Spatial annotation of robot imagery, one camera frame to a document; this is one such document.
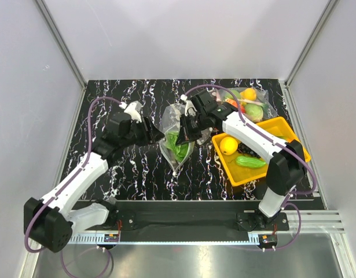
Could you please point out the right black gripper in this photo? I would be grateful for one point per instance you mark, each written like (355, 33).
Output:
(186, 135)

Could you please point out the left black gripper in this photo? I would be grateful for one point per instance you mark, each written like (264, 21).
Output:
(152, 135)

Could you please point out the green fake bok choy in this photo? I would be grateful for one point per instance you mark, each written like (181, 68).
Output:
(180, 151)

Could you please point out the clear zip bag with lemon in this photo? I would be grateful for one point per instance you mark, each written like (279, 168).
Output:
(171, 122)

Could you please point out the yellow fake lemon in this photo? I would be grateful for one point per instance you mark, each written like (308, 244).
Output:
(228, 146)

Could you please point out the clear zip bag with mushroom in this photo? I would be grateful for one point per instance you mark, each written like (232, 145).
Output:
(206, 134)

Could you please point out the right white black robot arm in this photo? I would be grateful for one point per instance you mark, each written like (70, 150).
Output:
(285, 160)

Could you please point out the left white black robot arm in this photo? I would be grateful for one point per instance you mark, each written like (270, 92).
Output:
(51, 221)

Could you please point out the black fake grape bunch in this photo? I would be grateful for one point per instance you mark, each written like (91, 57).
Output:
(247, 151)

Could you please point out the green fake bitter gourd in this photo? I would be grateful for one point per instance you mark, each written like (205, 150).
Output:
(250, 162)

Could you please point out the clear bag of fake fruit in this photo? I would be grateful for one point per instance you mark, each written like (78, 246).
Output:
(254, 103)

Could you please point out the fake mango in tray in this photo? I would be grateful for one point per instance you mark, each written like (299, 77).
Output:
(284, 138)

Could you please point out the black marble pattern mat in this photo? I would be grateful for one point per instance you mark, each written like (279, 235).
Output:
(143, 173)

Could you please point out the left small connector board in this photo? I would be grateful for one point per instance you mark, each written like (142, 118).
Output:
(111, 237)

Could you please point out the small connector board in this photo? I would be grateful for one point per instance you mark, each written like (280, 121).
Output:
(111, 237)
(268, 240)

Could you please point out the right small connector board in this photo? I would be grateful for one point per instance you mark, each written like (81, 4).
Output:
(268, 240)

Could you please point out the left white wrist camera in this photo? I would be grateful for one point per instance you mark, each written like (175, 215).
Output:
(133, 109)

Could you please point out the slotted white cable duct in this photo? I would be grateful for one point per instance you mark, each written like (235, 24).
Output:
(132, 238)

